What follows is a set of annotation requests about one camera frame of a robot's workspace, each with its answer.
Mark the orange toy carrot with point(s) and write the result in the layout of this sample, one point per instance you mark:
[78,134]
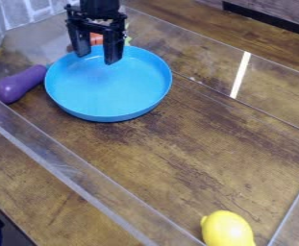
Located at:
[97,39]

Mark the yellow toy lemon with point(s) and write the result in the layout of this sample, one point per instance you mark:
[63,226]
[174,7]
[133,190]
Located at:
[226,229]

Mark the clear acrylic barrier panel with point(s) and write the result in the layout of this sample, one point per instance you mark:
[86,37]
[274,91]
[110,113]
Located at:
[201,154]

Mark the purple toy eggplant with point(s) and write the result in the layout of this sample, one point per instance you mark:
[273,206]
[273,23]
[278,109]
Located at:
[14,86]

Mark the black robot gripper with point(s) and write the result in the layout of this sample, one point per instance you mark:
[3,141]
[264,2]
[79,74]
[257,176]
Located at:
[97,16]

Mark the black baseboard strip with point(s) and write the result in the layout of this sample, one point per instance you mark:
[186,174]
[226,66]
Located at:
[262,17]

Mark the blue round plastic tray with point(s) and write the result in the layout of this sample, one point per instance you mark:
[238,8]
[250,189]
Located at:
[109,93]

